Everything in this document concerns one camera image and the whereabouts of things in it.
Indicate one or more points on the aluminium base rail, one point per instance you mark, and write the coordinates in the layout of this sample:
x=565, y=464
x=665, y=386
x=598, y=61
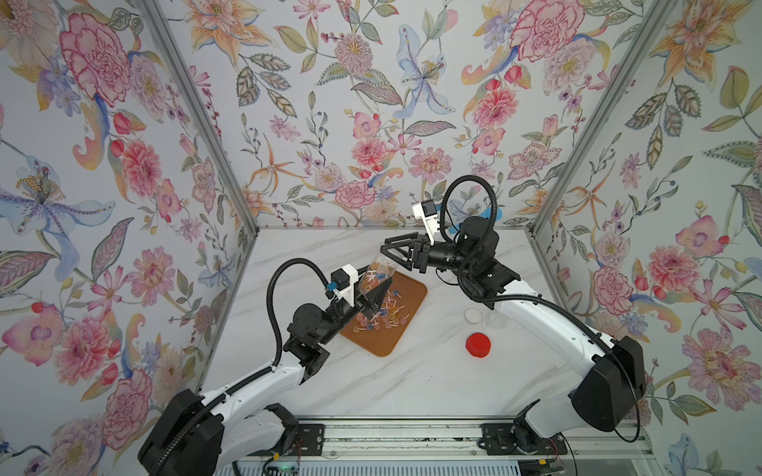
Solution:
x=444, y=446

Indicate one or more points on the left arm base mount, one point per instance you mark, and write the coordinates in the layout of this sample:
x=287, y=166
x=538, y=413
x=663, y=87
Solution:
x=278, y=432

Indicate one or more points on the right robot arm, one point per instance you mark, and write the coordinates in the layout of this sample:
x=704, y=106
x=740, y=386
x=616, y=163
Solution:
x=610, y=369

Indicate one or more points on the brown wooden tray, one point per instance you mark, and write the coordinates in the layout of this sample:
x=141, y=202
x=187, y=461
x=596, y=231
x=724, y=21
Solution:
x=380, y=335

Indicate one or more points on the wrist white camera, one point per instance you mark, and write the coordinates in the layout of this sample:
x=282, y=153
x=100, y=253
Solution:
x=342, y=284
x=428, y=213

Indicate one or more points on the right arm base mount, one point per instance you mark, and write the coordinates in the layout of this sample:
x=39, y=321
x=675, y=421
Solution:
x=517, y=438

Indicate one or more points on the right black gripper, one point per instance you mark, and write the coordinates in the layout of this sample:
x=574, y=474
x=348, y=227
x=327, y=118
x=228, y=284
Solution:
x=418, y=254

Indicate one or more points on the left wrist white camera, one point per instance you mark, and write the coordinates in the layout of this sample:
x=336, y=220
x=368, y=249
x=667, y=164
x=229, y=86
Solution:
x=342, y=284

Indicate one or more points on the white jar lid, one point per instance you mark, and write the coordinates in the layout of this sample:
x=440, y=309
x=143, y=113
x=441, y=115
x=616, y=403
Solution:
x=473, y=316

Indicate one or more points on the clear patterned lid jar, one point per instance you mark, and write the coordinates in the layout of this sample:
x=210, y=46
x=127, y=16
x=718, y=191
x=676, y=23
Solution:
x=379, y=271

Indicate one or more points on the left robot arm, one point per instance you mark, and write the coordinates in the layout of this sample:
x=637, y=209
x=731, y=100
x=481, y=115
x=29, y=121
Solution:
x=200, y=434

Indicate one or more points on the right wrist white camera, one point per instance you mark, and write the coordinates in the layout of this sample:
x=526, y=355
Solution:
x=428, y=213

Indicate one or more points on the pile of lollipop candies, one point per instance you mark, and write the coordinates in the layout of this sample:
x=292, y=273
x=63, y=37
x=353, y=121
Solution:
x=393, y=314

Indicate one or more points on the red jar lid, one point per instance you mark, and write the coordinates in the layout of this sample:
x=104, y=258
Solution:
x=478, y=345

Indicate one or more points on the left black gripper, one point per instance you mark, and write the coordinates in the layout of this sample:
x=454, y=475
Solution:
x=360, y=300

